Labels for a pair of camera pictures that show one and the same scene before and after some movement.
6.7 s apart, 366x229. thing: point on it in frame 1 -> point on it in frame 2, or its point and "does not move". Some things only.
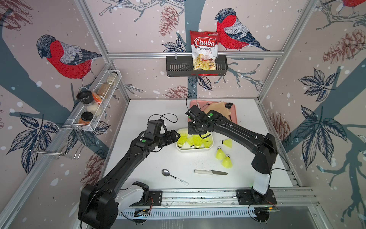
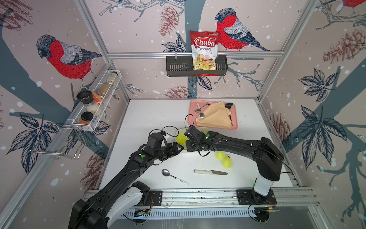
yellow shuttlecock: [219, 154] does not move
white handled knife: [211, 171] does not move
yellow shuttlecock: [181, 140] does not move
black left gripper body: [167, 139] -> [167, 151]
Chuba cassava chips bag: [204, 46] does not move
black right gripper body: [193, 129] -> [192, 147]
